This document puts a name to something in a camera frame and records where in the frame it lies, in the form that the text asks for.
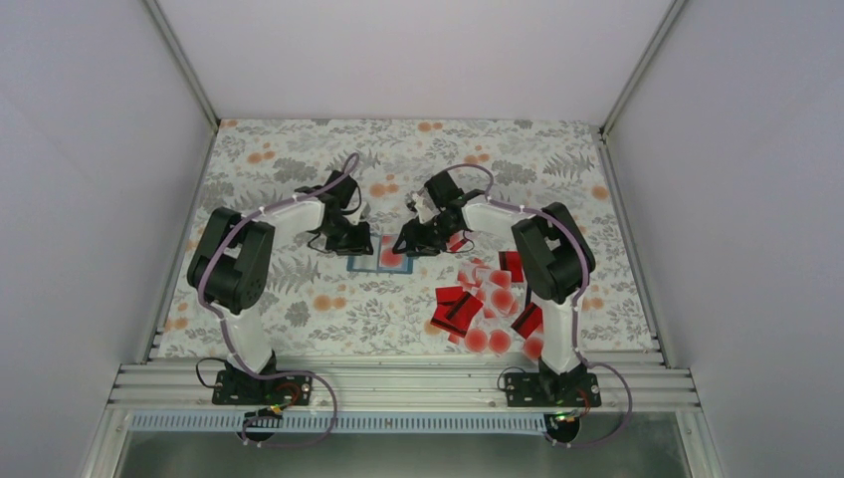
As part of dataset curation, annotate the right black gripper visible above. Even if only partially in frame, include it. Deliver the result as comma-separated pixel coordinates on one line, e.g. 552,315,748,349
393,213,460,257

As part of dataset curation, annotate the teal leather card holder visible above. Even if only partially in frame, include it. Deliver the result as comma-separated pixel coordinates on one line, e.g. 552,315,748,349
346,234,413,275

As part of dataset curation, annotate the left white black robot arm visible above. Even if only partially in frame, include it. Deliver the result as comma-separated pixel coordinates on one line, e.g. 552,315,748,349
187,170,373,403

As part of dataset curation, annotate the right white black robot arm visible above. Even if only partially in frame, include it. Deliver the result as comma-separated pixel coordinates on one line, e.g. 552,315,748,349
393,170,596,405

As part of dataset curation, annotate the red black striped card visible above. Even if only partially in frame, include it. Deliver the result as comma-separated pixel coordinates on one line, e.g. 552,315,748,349
446,231,475,254

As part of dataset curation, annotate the dark red striped card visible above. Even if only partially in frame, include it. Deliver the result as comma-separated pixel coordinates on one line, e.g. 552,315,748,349
499,251,525,283
435,286,466,308

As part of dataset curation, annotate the red card with stripe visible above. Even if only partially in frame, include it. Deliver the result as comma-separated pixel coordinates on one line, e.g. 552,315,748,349
430,292,483,338

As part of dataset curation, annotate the floral patterned table mat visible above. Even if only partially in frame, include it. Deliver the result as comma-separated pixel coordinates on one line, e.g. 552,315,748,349
187,119,652,356

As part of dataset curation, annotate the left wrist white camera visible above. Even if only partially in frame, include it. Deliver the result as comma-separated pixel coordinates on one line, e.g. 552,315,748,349
358,202,371,220

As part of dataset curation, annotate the wrist white camera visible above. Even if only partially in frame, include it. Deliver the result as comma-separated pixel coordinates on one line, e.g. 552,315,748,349
407,192,438,223
358,202,371,220

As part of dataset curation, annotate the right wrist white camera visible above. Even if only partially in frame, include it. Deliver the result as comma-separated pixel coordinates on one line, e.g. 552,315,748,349
407,192,438,223

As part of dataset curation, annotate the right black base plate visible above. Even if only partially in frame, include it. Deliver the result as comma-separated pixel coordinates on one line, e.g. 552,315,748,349
502,371,602,408

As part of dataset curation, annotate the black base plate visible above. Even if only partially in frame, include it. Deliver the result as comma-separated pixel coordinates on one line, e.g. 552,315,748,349
211,369,313,406
502,371,602,408

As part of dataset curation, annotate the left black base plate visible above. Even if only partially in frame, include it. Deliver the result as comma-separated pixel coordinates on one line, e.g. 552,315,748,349
211,369,313,406

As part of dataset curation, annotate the blue slotted cable duct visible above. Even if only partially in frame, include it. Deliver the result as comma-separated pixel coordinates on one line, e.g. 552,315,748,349
127,410,545,435

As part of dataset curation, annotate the aluminium rail frame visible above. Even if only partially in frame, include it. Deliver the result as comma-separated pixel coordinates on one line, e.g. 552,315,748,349
107,352,701,412

